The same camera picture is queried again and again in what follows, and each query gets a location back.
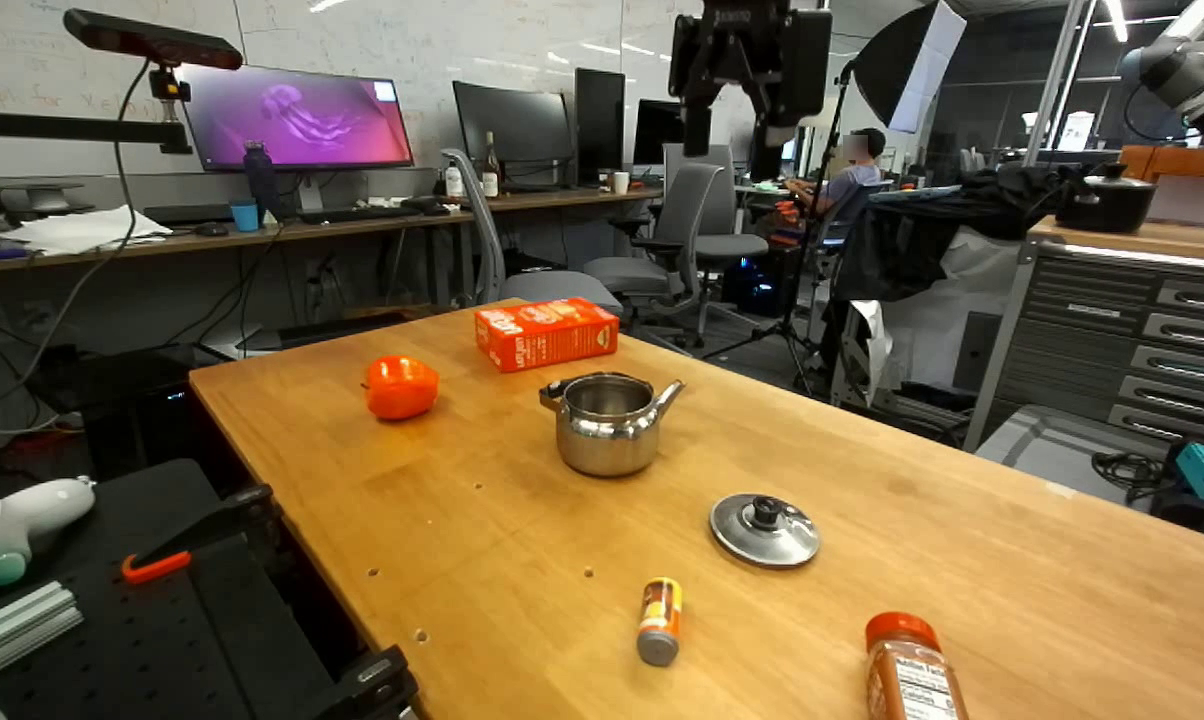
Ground silver kettle lid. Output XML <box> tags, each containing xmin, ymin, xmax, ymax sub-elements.
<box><xmin>706</xmin><ymin>494</ymin><xmax>818</xmax><ymax>570</ymax></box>

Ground silver metal kettle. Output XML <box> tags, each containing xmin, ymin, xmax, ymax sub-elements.
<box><xmin>539</xmin><ymin>374</ymin><xmax>682</xmax><ymax>482</ymax></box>

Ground orange cracker box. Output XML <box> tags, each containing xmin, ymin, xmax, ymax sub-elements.
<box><xmin>472</xmin><ymin>296</ymin><xmax>618</xmax><ymax>374</ymax></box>

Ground grey office chair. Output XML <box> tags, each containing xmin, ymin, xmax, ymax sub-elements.
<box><xmin>583</xmin><ymin>156</ymin><xmax>772</xmax><ymax>352</ymax></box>

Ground orange tomato toy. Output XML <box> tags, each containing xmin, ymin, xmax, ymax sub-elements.
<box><xmin>363</xmin><ymin>352</ymin><xmax>439</xmax><ymax>419</ymax></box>

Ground small yellow grey tube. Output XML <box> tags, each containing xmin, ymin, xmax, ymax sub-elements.
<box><xmin>635</xmin><ymin>578</ymin><xmax>682</xmax><ymax>668</ymax></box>

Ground seated person background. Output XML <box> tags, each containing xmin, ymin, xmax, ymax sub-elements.
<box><xmin>817</xmin><ymin>127</ymin><xmax>883</xmax><ymax>219</ymax></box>

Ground purple screen monitor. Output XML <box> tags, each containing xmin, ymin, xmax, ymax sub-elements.
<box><xmin>180</xmin><ymin>63</ymin><xmax>412</xmax><ymax>172</ymax></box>

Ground spice bottle orange cap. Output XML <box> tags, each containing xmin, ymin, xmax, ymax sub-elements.
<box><xmin>865</xmin><ymin>613</ymin><xmax>966</xmax><ymax>720</ymax></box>

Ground grey drawer cabinet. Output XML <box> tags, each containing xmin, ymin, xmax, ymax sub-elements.
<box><xmin>966</xmin><ymin>219</ymin><xmax>1204</xmax><ymax>450</ymax></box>

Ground black pot on cabinet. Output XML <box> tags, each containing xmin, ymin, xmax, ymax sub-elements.
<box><xmin>1057</xmin><ymin>177</ymin><xmax>1150</xmax><ymax>232</ymax></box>

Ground orange handled clamp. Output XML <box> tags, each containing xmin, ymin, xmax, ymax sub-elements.
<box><xmin>118</xmin><ymin>488</ymin><xmax>272</xmax><ymax>588</ymax></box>

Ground black camera on boom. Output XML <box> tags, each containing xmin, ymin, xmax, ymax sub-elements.
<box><xmin>64</xmin><ymin>10</ymin><xmax>245</xmax><ymax>68</ymax></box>

